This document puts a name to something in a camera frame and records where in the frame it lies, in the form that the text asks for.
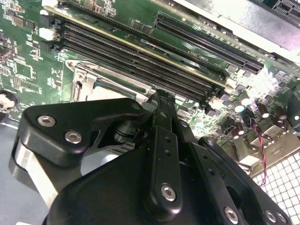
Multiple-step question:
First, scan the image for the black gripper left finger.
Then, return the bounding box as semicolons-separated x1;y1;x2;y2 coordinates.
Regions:
8;90;184;216

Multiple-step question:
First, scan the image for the metal socket cover frame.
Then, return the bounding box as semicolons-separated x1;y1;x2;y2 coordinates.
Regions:
70;65;155;103

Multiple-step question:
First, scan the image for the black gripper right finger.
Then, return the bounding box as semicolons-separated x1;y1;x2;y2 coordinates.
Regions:
163;90;293;225

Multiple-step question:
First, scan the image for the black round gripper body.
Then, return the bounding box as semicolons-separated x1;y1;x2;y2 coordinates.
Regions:
44;147;221;225

